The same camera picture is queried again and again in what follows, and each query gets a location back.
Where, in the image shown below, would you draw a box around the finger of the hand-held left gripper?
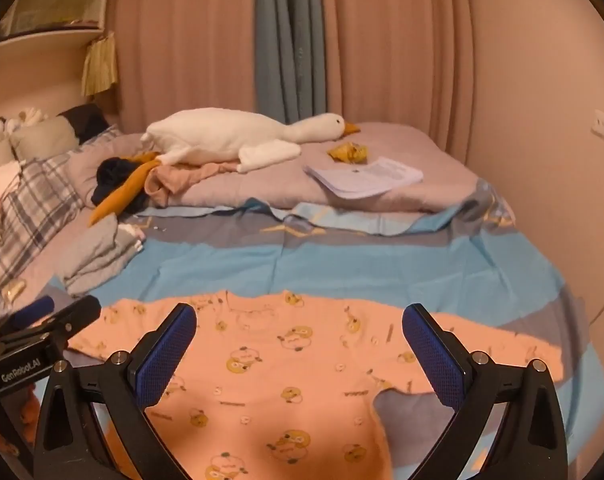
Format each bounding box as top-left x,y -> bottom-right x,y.
29,295 -> 102,357
0,296 -> 55,342

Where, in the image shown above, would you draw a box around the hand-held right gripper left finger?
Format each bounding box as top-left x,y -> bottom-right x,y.
33,303 -> 199,480

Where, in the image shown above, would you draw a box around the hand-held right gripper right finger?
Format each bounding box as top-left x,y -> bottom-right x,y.
402,303 -> 569,480

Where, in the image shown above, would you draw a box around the pink cartoon print shirt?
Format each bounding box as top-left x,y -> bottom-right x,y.
24,290 -> 565,480

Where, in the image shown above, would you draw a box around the folded grey clothes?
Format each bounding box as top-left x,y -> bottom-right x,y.
62,212 -> 145,296

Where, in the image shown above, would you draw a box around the plaid pillow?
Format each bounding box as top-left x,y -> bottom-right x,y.
0,152 -> 85,306

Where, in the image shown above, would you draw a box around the blue grey patterned bed sheet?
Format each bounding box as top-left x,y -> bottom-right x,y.
0,177 -> 604,480

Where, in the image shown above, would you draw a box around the dark cloth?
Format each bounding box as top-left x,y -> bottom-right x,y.
92,157 -> 150,211

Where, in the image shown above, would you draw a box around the tan cloth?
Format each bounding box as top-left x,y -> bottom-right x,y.
144,160 -> 243,207

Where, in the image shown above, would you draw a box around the grey green pillow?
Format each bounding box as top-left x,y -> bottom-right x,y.
9,115 -> 78,161

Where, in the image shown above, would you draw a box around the small white plush toys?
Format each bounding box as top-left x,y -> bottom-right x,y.
0,107 -> 50,150

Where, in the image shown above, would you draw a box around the stack of white papers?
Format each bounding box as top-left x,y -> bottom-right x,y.
303,156 -> 425,200

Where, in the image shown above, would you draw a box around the dark pillow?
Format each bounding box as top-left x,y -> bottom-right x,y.
57,103 -> 110,143

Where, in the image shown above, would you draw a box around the grey pink quilt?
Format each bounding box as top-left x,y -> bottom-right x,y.
64,121 -> 483,213

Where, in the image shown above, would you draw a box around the yellow crumpled wrapper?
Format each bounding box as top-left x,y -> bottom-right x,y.
328,142 -> 370,165

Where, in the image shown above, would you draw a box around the yellow tassel fringe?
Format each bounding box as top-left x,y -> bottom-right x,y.
80,32 -> 119,97

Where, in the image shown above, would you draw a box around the blue curtain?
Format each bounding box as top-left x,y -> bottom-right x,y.
254,0 -> 328,126

